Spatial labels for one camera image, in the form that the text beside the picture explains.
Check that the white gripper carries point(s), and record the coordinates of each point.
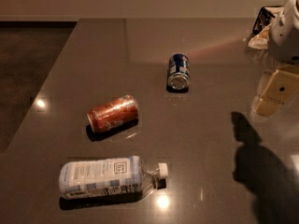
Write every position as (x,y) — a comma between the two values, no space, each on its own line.
(285,36)

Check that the blue pepsi can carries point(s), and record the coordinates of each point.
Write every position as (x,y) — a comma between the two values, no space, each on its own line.
(178,75)

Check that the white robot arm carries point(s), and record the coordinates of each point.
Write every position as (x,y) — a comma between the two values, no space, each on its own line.
(291,8)

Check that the red soda can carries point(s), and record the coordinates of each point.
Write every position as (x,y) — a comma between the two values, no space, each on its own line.
(104,118)

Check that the crumpled snack bag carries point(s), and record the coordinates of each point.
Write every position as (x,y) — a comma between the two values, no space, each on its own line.
(260,41)

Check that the clear plastic water bottle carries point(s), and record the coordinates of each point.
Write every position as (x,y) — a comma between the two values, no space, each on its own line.
(110,177)

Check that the black wire basket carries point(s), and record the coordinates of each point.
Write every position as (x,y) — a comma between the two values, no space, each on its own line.
(265,17)

